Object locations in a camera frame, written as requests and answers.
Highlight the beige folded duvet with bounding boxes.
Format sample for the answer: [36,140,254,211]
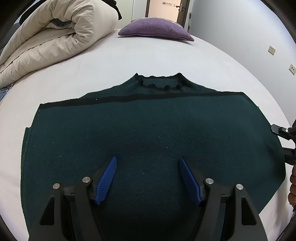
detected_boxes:
[0,0,119,88]

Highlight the person's right hand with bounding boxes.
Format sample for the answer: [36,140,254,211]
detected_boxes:
[287,166,296,212]

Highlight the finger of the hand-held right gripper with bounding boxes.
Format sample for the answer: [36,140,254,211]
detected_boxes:
[283,147,296,165]
[270,124,296,142]

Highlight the black cloth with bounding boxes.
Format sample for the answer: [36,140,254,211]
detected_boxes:
[107,0,122,20]

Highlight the bed with white sheet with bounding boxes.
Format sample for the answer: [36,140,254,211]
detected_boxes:
[0,28,296,241]

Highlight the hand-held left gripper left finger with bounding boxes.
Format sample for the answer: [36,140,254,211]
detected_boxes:
[29,156,118,241]

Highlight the dark green sweater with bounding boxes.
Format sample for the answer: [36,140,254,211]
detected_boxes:
[20,72,286,241]

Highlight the brown wooden door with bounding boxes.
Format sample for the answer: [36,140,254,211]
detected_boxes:
[147,0,191,32]

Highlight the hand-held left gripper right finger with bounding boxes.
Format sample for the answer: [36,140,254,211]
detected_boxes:
[179,158,269,241]

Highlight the purple pillow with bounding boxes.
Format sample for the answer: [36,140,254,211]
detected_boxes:
[118,18,195,42]

